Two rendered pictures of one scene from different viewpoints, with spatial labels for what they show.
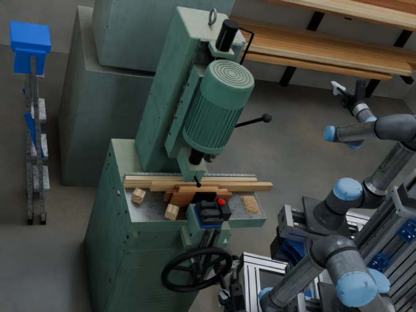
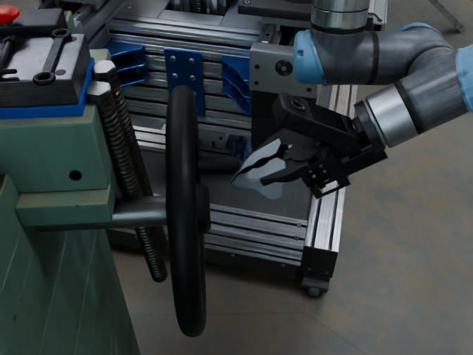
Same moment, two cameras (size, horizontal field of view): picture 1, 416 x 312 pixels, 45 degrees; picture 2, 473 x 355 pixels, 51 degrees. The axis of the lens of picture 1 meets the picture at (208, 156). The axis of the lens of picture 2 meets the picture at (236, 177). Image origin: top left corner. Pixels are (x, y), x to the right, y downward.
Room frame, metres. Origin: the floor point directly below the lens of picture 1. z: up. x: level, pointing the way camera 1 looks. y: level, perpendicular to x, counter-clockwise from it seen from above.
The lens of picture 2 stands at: (1.02, 0.17, 1.24)
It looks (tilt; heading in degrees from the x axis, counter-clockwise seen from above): 44 degrees down; 299
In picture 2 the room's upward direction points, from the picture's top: straight up
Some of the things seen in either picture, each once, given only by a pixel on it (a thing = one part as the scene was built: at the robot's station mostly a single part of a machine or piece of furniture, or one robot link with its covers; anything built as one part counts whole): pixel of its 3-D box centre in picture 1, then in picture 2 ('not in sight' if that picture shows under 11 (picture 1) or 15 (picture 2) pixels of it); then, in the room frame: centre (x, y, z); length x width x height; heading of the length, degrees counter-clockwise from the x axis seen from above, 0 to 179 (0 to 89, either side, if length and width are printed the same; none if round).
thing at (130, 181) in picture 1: (193, 182); not in sight; (1.59, 0.01, 0.92); 0.60 x 0.02 x 0.05; 123
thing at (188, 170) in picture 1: (190, 165); not in sight; (1.57, 0.05, 1.03); 0.14 x 0.07 x 0.09; 33
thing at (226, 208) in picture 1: (213, 212); (31, 56); (1.41, -0.11, 0.99); 0.13 x 0.11 x 0.06; 123
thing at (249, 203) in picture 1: (251, 203); not in sight; (1.64, -0.26, 0.91); 0.10 x 0.07 x 0.02; 33
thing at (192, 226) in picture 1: (206, 223); (47, 118); (1.41, -0.10, 0.91); 0.15 x 0.14 x 0.09; 123
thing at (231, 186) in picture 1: (213, 186); not in sight; (1.62, -0.08, 0.92); 0.57 x 0.02 x 0.04; 123
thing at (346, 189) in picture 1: (345, 194); not in sight; (1.87, -0.65, 0.98); 0.13 x 0.12 x 0.14; 120
